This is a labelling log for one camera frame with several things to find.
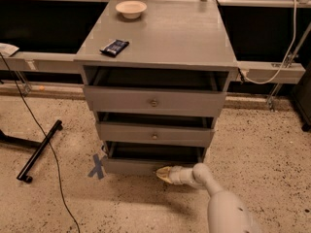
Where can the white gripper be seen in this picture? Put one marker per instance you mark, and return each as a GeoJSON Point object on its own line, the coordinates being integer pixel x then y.
{"type": "Point", "coordinates": [175, 175]}

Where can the grey bottom drawer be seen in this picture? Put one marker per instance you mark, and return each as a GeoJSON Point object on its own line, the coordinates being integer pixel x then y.
{"type": "Point", "coordinates": [145, 159]}

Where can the grey drawer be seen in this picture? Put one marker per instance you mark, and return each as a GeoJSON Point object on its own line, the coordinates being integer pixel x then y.
{"type": "Point", "coordinates": [165, 92]}
{"type": "Point", "coordinates": [188, 131]}
{"type": "Point", "coordinates": [145, 159]}

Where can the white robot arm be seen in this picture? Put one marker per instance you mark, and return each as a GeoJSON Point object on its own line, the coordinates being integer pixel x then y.
{"type": "Point", "coordinates": [226, 212]}

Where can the grey middle drawer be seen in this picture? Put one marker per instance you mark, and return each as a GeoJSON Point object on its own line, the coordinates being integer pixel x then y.
{"type": "Point", "coordinates": [188, 131]}

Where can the grey top drawer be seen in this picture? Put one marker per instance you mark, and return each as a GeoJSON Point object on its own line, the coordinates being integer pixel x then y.
{"type": "Point", "coordinates": [165, 92]}

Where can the grey wooden drawer cabinet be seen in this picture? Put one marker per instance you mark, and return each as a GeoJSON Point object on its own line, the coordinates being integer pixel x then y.
{"type": "Point", "coordinates": [161, 38]}

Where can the blue tape cross mark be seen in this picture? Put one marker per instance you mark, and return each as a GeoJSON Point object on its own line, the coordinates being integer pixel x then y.
{"type": "Point", "coordinates": [97, 169]}

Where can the dark blue snack packet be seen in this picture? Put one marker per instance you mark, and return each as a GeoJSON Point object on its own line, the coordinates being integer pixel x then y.
{"type": "Point", "coordinates": [114, 48]}

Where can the black floor stand base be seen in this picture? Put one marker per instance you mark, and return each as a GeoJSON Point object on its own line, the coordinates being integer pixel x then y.
{"type": "Point", "coordinates": [37, 146]}

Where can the dark box at right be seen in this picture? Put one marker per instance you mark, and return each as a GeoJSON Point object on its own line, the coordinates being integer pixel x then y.
{"type": "Point", "coordinates": [302, 98]}

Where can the cream ceramic bowl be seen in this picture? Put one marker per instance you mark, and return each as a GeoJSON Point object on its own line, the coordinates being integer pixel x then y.
{"type": "Point", "coordinates": [131, 9]}

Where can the white paper sheet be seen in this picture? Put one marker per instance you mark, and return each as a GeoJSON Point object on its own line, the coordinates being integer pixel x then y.
{"type": "Point", "coordinates": [7, 50]}

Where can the grey metal frame rail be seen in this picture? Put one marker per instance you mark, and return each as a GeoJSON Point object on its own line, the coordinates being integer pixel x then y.
{"type": "Point", "coordinates": [50, 32]}

